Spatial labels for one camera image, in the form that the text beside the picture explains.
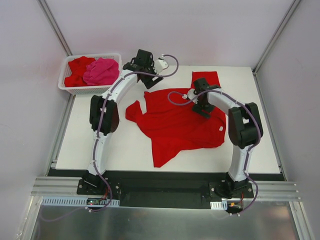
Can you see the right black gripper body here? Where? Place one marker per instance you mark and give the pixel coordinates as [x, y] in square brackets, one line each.
[202, 110]

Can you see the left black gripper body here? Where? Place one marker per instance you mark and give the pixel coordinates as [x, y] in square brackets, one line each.
[152, 81]

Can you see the red t shirt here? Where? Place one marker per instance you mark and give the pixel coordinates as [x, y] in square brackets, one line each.
[78, 67]
[173, 127]

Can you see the white plastic basket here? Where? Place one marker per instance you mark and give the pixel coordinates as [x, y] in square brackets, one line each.
[66, 72]

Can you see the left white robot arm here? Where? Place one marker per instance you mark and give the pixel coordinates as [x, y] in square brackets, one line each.
[104, 115]

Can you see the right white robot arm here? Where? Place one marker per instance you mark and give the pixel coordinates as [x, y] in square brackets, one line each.
[244, 130]

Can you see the pink t shirt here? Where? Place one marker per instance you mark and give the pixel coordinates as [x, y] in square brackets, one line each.
[101, 72]

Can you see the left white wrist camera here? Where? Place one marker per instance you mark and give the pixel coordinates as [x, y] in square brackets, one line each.
[160, 65]

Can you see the right white cable duct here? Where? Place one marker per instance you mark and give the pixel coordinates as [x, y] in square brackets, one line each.
[219, 205]

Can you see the white cable duct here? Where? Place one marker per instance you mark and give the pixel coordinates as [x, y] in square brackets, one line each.
[219, 205]
[65, 201]

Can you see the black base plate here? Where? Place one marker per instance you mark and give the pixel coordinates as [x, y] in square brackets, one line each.
[171, 190]

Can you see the left aluminium frame post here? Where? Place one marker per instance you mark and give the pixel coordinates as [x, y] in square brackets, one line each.
[55, 26]

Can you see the aluminium frame post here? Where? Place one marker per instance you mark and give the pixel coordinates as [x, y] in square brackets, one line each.
[55, 26]
[277, 33]

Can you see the right aluminium frame post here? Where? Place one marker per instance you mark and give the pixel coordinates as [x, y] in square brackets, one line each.
[277, 33]

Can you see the left white cable duct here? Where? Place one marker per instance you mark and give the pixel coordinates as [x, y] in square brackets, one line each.
[65, 201]

